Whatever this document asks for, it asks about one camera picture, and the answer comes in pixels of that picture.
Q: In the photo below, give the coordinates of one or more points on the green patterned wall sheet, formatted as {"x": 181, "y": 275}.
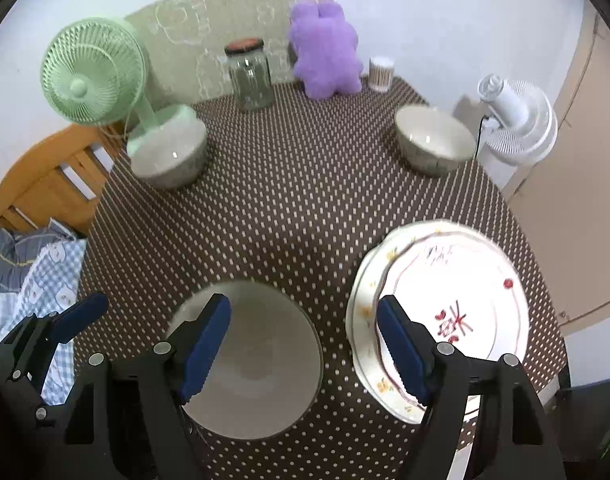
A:
{"x": 186, "y": 39}

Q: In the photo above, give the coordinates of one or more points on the cotton swab container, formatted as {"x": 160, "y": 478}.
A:
{"x": 381, "y": 73}

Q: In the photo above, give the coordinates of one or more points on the white plate red pattern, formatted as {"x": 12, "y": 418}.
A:
{"x": 460, "y": 299}

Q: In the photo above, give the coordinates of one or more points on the glass jar black lid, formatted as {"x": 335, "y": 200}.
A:
{"x": 249, "y": 73}

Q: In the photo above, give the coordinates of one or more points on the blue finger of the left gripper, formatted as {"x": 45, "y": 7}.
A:
{"x": 68, "y": 324}

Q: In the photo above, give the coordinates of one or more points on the purple plush toy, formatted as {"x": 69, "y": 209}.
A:
{"x": 325, "y": 48}

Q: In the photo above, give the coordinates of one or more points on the white standing fan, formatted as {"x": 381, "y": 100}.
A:
{"x": 519, "y": 130}

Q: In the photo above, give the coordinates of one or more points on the grey striped pillow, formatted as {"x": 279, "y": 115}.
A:
{"x": 18, "y": 251}

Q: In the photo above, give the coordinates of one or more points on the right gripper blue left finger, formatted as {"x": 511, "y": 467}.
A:
{"x": 124, "y": 418}

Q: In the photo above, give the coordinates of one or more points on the beige door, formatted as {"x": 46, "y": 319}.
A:
{"x": 563, "y": 205}

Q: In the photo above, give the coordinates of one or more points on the large yellow floral plate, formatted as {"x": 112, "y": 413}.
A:
{"x": 370, "y": 309}

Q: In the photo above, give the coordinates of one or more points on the blue checked blanket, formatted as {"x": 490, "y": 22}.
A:
{"x": 51, "y": 286}

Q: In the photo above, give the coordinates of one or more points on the green desk fan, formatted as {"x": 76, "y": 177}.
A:
{"x": 95, "y": 72}

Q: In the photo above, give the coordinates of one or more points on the brown polka dot tablecloth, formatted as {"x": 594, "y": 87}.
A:
{"x": 293, "y": 196}

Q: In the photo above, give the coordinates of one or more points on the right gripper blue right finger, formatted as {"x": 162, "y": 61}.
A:
{"x": 513, "y": 437}

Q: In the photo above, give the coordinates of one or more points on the grey bowl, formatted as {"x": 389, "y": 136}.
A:
{"x": 172, "y": 154}
{"x": 432, "y": 141}
{"x": 268, "y": 369}

